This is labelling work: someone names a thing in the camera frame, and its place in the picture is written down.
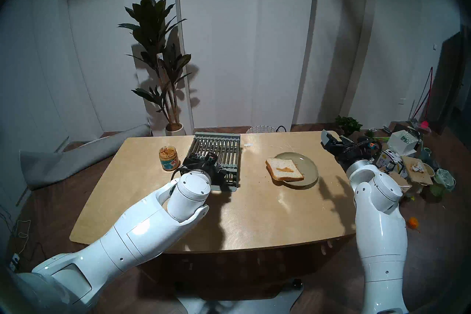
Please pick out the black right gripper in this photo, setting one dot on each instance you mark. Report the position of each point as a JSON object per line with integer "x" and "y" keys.
{"x": 349, "y": 155}

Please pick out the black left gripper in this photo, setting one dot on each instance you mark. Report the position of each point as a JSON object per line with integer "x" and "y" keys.
{"x": 200, "y": 164}

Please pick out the pale green ceramic plate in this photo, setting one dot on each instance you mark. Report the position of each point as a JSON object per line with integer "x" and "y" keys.
{"x": 307, "y": 166}

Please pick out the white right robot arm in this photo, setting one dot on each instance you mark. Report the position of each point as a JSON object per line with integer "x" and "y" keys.
{"x": 382, "y": 236}

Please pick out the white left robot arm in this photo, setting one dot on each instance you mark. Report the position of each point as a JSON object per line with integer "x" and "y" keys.
{"x": 121, "y": 239}

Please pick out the open peanut butter jar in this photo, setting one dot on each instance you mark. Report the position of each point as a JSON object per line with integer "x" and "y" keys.
{"x": 168, "y": 158}

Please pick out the white bread slice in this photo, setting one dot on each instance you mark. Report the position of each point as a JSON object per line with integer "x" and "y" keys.
{"x": 285, "y": 169}

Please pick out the small bushy potted plant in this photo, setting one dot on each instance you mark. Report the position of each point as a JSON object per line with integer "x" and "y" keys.
{"x": 347, "y": 123}

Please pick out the grey metal dish rack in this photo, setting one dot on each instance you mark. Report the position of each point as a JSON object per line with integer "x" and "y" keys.
{"x": 224, "y": 147}

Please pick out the tiny potted plant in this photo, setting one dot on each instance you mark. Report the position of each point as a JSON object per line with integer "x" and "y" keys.
{"x": 369, "y": 133}

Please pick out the white printed carton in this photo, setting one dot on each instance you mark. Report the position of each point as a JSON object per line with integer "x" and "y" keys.
{"x": 386, "y": 159}

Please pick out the white wicker basket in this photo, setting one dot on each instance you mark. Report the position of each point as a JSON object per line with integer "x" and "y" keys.
{"x": 261, "y": 129}

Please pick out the white cardboard box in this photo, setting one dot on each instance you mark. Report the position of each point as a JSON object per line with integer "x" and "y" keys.
{"x": 401, "y": 142}

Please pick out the brown cardboard box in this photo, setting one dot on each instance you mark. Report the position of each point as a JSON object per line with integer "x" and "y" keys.
{"x": 403, "y": 182}

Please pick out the wooden cutting board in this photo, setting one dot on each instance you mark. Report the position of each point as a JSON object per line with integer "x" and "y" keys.
{"x": 412, "y": 169}

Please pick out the teal cup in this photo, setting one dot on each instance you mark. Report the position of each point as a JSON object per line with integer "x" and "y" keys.
{"x": 426, "y": 153}

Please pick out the orange fruit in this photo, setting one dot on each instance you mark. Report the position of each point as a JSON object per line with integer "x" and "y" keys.
{"x": 413, "y": 222}

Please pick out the green plastic bag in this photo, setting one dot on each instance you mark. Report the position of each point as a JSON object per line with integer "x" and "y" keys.
{"x": 443, "y": 179}

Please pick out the tall potted leafy plant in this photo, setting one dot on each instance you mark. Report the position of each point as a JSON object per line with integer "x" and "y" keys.
{"x": 154, "y": 30}

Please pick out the rolled grey mat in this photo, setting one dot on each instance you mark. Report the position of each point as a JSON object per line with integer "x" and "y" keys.
{"x": 55, "y": 166}

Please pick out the white power strip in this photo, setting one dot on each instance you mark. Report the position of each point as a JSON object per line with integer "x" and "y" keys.
{"x": 14, "y": 261}

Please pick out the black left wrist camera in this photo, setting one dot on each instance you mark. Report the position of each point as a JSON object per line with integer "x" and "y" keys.
{"x": 211, "y": 159}

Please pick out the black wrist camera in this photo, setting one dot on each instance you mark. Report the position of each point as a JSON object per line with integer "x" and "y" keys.
{"x": 372, "y": 147}
{"x": 211, "y": 159}

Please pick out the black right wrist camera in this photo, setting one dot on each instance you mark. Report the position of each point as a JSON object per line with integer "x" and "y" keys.
{"x": 372, "y": 147}

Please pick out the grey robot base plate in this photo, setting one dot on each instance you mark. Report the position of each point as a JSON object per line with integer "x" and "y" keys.
{"x": 257, "y": 302}

